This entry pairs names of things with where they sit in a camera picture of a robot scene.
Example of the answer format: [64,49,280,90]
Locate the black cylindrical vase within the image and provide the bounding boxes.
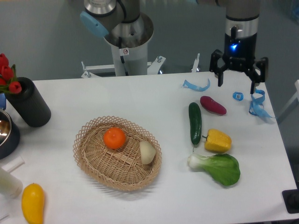
[5,77,51,127]

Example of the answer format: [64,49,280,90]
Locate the red tulip flowers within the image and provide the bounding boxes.
[0,53,22,94]

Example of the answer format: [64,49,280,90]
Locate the blue object left edge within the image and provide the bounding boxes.
[0,93,7,110]

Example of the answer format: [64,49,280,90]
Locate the yellow bell pepper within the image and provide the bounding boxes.
[202,129,232,153]

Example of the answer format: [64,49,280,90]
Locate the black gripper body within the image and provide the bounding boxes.
[222,34,257,72]

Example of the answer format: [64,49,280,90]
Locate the orange mandarin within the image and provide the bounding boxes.
[103,127,126,149]

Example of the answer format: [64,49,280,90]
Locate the blue tape strip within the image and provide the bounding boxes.
[182,79,211,92]

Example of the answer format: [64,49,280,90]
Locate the green cucumber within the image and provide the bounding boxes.
[188,102,202,148]

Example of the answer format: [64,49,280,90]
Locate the tangled blue tape ribbon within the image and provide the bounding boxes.
[249,89,274,118]

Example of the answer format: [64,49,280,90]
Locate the white frame at right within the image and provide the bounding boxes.
[277,80,299,124]

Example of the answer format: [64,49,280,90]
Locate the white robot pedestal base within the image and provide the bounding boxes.
[81,43,200,78]

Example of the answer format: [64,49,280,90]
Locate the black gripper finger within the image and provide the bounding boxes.
[247,57,268,94]
[209,49,228,87]

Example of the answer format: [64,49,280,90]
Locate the purple sweet potato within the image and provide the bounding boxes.
[200,96,227,115]

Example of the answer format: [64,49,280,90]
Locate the green bok choy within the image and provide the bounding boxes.
[187,154,241,186]

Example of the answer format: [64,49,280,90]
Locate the black device table corner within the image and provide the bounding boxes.
[282,189,299,214]

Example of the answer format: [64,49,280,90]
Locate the woven wicker basket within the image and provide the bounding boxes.
[73,116,162,191]

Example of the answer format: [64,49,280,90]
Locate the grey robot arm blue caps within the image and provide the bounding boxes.
[80,0,268,92]

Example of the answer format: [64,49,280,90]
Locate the dark metal bowl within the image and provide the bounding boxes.
[0,110,20,159]

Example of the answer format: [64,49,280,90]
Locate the yellow squash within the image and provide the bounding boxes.
[21,183,45,224]

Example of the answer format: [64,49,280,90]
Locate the white plastic bottle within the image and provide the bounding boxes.
[0,168,23,198]

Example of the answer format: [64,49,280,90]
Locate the small blue tape roll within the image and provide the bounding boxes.
[233,91,244,101]

